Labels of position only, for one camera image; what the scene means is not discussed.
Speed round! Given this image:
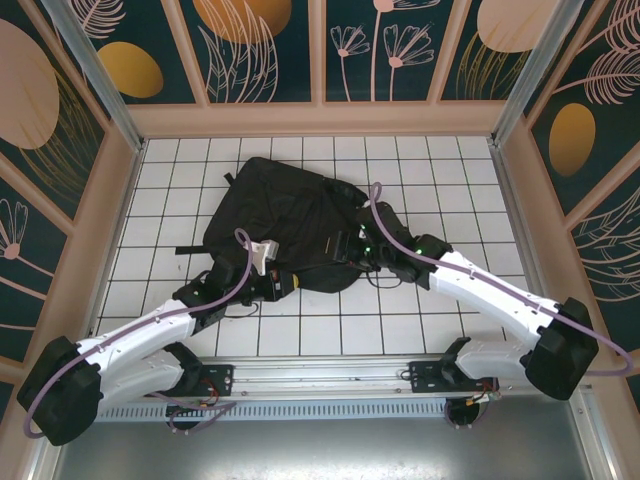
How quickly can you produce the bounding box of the black backpack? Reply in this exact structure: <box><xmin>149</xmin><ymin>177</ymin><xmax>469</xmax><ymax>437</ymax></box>
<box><xmin>174</xmin><ymin>155</ymin><xmax>416</xmax><ymax>296</ymax></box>

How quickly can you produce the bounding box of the grey metal sheet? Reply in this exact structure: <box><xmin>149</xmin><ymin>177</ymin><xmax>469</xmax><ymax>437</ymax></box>
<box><xmin>29</xmin><ymin>419</ymin><xmax>616</xmax><ymax>480</ymax></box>

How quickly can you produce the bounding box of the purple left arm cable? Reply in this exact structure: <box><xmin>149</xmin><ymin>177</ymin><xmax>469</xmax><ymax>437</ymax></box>
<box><xmin>24</xmin><ymin>228</ymin><xmax>251</xmax><ymax>440</ymax></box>

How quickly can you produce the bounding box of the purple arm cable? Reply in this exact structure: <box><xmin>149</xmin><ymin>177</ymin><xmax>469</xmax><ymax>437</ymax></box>
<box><xmin>369</xmin><ymin>181</ymin><xmax>634</xmax><ymax>431</ymax></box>
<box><xmin>24</xmin><ymin>228</ymin><xmax>251</xmax><ymax>440</ymax></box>

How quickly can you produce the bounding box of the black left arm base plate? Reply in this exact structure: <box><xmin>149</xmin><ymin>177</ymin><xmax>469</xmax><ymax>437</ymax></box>
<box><xmin>197</xmin><ymin>363</ymin><xmax>236</xmax><ymax>397</ymax></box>

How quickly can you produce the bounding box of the aluminium mounting rail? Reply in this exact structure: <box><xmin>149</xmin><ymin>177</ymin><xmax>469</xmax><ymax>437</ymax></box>
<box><xmin>47</xmin><ymin>353</ymin><xmax>596</xmax><ymax>401</ymax></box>

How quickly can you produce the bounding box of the aluminium side rail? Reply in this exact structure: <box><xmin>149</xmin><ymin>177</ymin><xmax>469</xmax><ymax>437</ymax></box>
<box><xmin>489</xmin><ymin>142</ymin><xmax>569</xmax><ymax>354</ymax></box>
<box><xmin>79</xmin><ymin>142</ymin><xmax>146</xmax><ymax>361</ymax></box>

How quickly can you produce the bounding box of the grey slotted cable duct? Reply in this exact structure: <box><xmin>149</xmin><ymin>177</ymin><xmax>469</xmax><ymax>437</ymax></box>
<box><xmin>67</xmin><ymin>403</ymin><xmax>454</xmax><ymax>422</ymax></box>

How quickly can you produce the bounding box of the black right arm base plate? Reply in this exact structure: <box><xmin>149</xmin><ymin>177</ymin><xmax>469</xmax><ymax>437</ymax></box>
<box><xmin>408</xmin><ymin>360</ymin><xmax>501</xmax><ymax>396</ymax></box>

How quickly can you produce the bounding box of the aluminium frame post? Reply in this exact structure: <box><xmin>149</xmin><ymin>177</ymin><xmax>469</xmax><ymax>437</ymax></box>
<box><xmin>39</xmin><ymin>0</ymin><xmax>147</xmax><ymax>154</ymax></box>
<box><xmin>492</xmin><ymin>0</ymin><xmax>596</xmax><ymax>146</ymax></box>

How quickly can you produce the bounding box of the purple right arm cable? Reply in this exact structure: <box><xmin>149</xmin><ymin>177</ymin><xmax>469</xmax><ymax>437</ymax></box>
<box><xmin>369</xmin><ymin>181</ymin><xmax>634</xmax><ymax>431</ymax></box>

